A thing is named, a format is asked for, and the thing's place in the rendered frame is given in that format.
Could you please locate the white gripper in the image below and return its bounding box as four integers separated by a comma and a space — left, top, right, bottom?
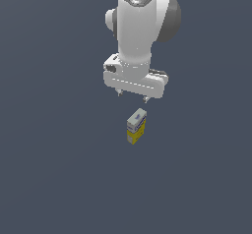
102, 53, 170, 104

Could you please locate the yellow and white box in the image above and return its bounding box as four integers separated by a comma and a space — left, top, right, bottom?
126, 107, 148, 146

